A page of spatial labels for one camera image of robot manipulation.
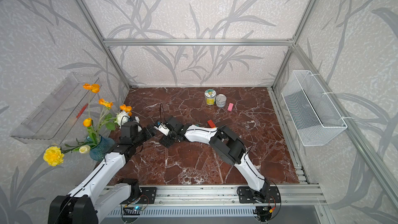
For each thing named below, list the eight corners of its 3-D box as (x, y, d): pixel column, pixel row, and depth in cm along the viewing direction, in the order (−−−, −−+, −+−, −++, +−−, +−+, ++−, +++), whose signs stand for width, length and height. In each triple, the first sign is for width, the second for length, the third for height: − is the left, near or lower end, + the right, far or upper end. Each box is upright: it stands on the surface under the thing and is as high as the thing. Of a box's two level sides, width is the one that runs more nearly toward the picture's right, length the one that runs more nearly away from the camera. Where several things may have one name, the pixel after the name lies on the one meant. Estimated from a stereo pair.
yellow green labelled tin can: (204, 105, 112) (204, 97, 105) (204, 97, 117) (204, 88, 110) (216, 105, 112) (216, 97, 105) (215, 97, 117) (216, 88, 110)
